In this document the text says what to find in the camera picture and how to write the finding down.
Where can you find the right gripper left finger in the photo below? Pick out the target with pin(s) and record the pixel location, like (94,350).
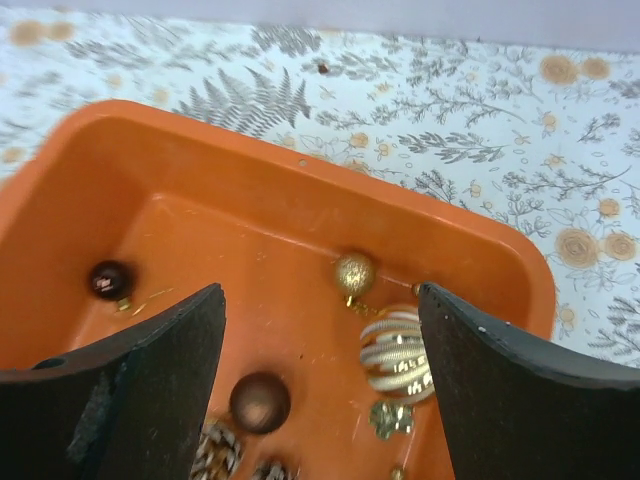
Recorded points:
(129,406)

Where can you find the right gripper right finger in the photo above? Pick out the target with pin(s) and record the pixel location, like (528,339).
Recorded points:
(516,406)

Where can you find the dark glossy bauble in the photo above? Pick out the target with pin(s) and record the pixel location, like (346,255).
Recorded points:
(113,281)

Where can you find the orange plastic tray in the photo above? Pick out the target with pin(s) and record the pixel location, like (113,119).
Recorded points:
(188,204)

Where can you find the frosted pine cone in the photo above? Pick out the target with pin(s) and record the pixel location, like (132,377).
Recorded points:
(219,453)
(273,470)

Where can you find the brown matte bauble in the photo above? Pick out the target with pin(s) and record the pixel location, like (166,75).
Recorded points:
(260,403)

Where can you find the large gold striped bauble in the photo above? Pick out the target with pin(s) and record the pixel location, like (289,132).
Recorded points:
(394,357)

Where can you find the frosted pine cone middle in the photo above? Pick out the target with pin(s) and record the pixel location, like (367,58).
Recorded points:
(273,470)

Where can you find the floral patterned table mat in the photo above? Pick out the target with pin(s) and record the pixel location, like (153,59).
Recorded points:
(543,140)

